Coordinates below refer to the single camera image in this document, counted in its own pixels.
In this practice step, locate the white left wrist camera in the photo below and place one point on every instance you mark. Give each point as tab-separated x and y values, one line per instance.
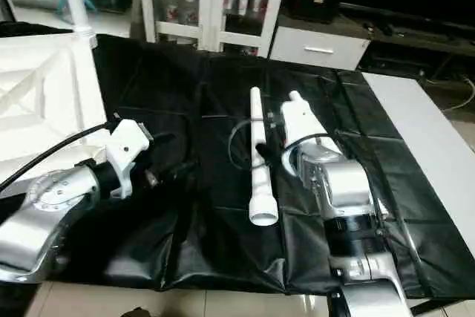
128	154

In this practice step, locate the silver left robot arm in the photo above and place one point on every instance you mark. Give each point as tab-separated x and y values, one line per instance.
44	213

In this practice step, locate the white glass door cabinet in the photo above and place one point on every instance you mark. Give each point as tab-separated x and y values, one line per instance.
211	1

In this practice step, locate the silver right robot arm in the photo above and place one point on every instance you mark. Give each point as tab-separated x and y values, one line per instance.
345	206

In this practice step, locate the black mat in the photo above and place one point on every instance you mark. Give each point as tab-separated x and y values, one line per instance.
193	94

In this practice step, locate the white drawer unit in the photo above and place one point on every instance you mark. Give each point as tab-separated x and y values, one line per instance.
319	48

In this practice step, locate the light blue stand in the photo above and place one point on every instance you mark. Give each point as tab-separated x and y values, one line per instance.
78	9

